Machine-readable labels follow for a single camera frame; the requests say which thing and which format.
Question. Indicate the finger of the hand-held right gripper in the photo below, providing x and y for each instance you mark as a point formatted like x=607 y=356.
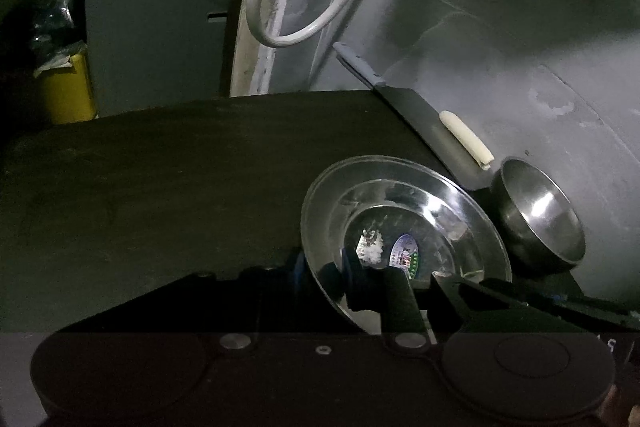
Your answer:
x=505 y=292

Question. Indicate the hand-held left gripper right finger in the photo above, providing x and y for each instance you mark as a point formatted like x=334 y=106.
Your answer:
x=361 y=279

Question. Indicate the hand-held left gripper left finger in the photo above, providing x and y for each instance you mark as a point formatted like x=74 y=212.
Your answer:
x=299 y=274

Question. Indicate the steel plate with oval sticker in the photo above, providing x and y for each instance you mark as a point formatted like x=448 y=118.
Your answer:
x=400 y=227

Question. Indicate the steel bowl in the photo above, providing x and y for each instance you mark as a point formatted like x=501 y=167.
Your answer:
x=542 y=217

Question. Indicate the small white stick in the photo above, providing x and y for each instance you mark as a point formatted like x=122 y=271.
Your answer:
x=467 y=138

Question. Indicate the pale wooden board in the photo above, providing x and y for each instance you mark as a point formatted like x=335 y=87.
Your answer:
x=250 y=32

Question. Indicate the yellow bin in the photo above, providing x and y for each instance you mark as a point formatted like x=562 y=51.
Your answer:
x=67 y=87

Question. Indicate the crumpled plastic bag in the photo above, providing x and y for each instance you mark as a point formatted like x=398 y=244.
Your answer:
x=52 y=7

